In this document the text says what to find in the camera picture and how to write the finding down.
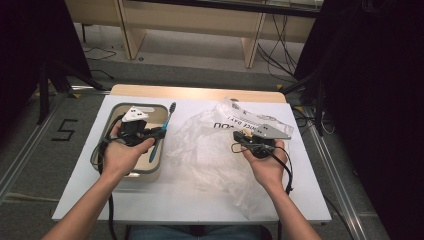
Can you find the person's blue jeans legs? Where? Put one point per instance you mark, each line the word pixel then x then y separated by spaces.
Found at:
pixel 166 233

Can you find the grey storage bin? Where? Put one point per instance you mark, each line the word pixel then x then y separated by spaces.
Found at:
pixel 144 165

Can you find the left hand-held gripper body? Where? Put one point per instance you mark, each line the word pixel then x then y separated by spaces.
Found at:
pixel 133 131

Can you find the long wooden desk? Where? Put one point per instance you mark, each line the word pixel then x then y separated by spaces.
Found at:
pixel 186 20

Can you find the person's right hand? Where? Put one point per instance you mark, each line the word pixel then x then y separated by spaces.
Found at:
pixel 270 173

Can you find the clear plastic bag smiley print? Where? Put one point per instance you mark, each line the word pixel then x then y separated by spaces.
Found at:
pixel 206 150

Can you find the blue toothbrush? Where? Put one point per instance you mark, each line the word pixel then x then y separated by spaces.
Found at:
pixel 154 151

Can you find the white table board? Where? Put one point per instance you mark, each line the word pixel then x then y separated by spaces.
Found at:
pixel 186 200

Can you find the person's left hand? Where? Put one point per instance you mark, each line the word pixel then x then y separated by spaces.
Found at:
pixel 123 160

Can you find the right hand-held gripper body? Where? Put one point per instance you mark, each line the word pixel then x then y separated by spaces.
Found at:
pixel 270 132

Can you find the black curtain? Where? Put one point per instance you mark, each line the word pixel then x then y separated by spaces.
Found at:
pixel 26 40
pixel 383 100

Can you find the black tripod stand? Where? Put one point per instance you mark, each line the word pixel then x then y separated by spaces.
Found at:
pixel 43 96
pixel 320 106

